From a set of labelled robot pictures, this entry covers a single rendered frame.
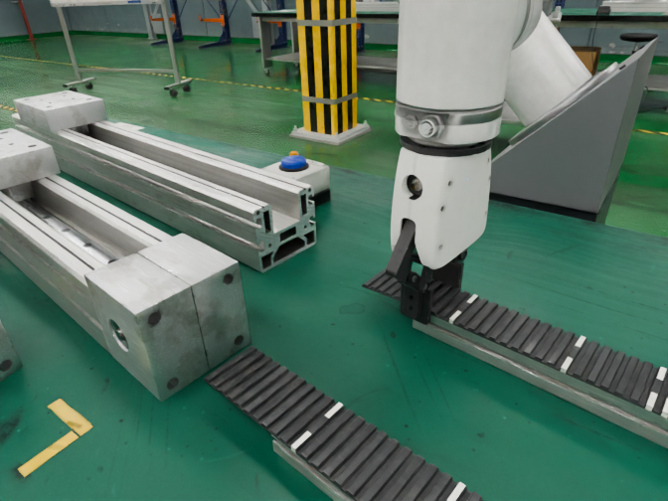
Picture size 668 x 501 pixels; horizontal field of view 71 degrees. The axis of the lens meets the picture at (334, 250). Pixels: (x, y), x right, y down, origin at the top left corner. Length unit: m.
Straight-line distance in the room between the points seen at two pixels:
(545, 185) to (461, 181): 0.41
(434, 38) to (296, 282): 0.32
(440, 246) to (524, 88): 0.47
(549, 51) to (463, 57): 0.49
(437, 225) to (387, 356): 0.14
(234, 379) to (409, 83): 0.27
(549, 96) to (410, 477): 0.64
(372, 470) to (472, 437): 0.10
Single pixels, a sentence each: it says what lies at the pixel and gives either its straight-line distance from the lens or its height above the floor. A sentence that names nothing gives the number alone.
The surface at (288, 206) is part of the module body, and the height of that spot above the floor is 0.84.
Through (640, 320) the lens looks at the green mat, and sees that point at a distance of 0.57.
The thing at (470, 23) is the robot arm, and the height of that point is 1.06.
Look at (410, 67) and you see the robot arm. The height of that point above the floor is 1.03.
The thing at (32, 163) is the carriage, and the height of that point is 0.89.
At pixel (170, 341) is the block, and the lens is 0.42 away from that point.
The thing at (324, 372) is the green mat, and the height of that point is 0.78.
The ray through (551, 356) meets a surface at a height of 0.81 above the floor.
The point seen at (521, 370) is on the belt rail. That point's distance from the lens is 0.45.
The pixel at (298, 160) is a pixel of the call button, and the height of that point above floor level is 0.85.
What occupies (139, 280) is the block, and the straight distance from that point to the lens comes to 0.43.
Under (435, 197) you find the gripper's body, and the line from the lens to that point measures 0.38.
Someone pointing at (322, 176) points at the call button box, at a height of 0.83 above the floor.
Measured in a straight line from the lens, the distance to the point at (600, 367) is 0.44.
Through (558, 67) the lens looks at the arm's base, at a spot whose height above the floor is 0.97.
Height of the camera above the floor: 1.09
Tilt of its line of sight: 30 degrees down
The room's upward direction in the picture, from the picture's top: 2 degrees counter-clockwise
